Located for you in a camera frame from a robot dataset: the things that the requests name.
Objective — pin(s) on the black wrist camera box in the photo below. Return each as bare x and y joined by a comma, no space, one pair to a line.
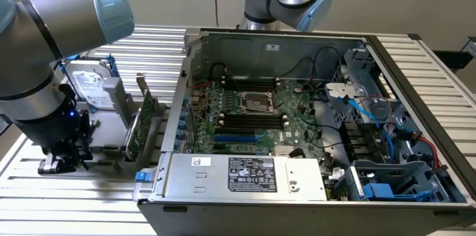
73,106

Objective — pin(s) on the blue disk carrier frame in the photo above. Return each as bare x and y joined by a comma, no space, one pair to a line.
112,64

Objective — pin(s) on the coin cell battery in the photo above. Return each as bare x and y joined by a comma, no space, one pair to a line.
297,89

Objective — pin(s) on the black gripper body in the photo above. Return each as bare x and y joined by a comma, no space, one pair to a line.
48,135

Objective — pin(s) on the silver hard disk drive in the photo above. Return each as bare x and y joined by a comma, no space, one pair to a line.
88,86

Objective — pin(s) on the grey metal disk bay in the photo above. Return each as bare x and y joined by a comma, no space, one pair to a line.
356,85

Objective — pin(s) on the grey parts rack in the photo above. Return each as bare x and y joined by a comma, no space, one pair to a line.
110,124

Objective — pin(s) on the green graphics card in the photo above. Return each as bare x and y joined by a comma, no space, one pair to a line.
142,130

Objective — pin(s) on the black fan shroud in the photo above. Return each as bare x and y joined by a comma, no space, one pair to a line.
358,141

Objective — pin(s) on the black table bracket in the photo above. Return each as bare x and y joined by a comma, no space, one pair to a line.
449,57

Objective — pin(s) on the grey disk bay blue latch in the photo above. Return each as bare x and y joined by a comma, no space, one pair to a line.
401,174

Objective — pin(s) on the black expansion slot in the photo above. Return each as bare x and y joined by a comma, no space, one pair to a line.
233,131

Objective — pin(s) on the green motherboard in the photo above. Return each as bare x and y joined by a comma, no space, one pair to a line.
293,119

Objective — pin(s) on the blue case latch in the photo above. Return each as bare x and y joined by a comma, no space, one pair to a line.
142,177

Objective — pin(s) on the silver power supply unit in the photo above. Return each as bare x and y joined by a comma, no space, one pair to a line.
208,180

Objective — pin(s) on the blue expansion slot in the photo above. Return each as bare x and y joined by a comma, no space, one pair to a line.
236,138

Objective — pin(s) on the silver chipset heatsink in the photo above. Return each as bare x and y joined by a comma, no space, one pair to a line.
286,150

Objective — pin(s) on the CPU socket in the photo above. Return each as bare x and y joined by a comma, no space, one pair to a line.
257,103

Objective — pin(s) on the black RAM slot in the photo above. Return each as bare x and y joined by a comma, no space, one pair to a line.
253,123
249,81
249,84
254,115
248,88
253,119
252,126
250,77

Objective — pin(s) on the open black PC case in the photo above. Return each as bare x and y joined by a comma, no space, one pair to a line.
260,219

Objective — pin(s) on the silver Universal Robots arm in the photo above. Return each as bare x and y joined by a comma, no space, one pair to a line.
56,24

